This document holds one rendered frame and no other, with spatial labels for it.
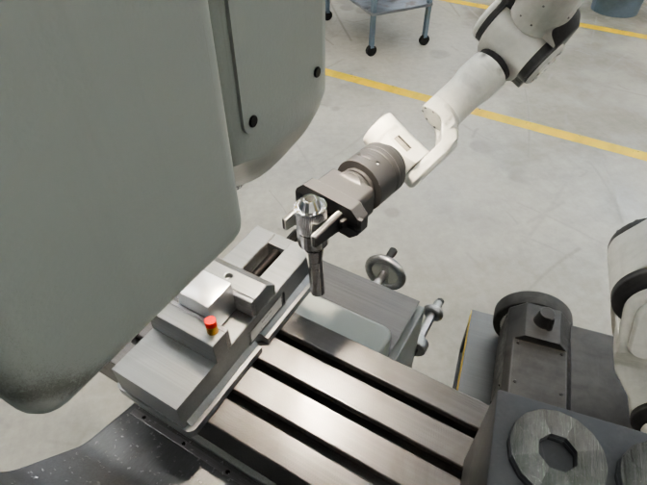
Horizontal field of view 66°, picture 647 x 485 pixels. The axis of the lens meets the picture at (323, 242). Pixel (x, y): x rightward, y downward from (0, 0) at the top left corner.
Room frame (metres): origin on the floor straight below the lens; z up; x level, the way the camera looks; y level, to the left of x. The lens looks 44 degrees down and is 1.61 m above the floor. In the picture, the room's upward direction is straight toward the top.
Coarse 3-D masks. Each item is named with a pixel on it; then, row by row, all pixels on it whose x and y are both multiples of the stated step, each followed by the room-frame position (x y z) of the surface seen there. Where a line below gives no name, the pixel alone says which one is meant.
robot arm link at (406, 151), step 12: (384, 120) 0.73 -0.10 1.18; (396, 120) 0.74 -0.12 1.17; (372, 132) 0.72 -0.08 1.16; (384, 132) 0.71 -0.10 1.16; (396, 132) 0.71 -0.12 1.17; (408, 132) 0.73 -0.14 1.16; (372, 144) 0.68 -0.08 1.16; (384, 144) 0.67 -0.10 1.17; (396, 144) 0.69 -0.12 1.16; (408, 144) 0.70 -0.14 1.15; (420, 144) 0.71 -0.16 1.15; (384, 156) 0.64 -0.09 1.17; (396, 156) 0.65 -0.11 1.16; (408, 156) 0.67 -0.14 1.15; (420, 156) 0.68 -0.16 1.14; (396, 168) 0.63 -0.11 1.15; (408, 168) 0.67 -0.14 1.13
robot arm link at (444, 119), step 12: (432, 96) 0.78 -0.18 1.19; (432, 108) 0.74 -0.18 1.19; (444, 108) 0.74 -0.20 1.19; (432, 120) 0.76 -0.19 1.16; (444, 120) 0.72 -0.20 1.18; (456, 120) 0.73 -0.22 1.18; (444, 132) 0.71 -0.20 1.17; (456, 132) 0.71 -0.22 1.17; (444, 144) 0.69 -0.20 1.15; (456, 144) 0.70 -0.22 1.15; (432, 156) 0.68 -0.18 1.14; (444, 156) 0.68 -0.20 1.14; (420, 168) 0.67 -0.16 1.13; (432, 168) 0.68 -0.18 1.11; (408, 180) 0.67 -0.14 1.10; (420, 180) 0.66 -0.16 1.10
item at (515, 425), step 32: (512, 416) 0.25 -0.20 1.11; (544, 416) 0.24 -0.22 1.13; (576, 416) 0.25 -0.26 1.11; (480, 448) 0.24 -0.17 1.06; (512, 448) 0.21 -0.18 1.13; (544, 448) 0.21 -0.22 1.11; (576, 448) 0.21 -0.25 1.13; (608, 448) 0.21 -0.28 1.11; (640, 448) 0.21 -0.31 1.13; (480, 480) 0.19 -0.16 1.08; (512, 480) 0.18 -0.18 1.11; (544, 480) 0.18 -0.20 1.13; (576, 480) 0.18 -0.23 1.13; (608, 480) 0.18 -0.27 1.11; (640, 480) 0.18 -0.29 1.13
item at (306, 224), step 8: (296, 208) 0.53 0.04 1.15; (296, 216) 0.53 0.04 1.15; (304, 216) 0.52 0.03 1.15; (312, 216) 0.52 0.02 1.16; (320, 216) 0.52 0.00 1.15; (296, 224) 0.53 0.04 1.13; (304, 224) 0.52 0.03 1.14; (312, 224) 0.52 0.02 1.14; (320, 224) 0.52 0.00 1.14; (304, 232) 0.52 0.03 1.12; (312, 232) 0.52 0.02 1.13; (304, 240) 0.52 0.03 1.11
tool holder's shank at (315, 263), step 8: (312, 256) 0.52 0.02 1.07; (320, 256) 0.53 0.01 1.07; (312, 264) 0.53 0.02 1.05; (320, 264) 0.53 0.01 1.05; (312, 272) 0.53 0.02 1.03; (320, 272) 0.53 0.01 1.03; (312, 280) 0.53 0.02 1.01; (320, 280) 0.53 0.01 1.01; (312, 288) 0.53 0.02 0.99; (320, 288) 0.52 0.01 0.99
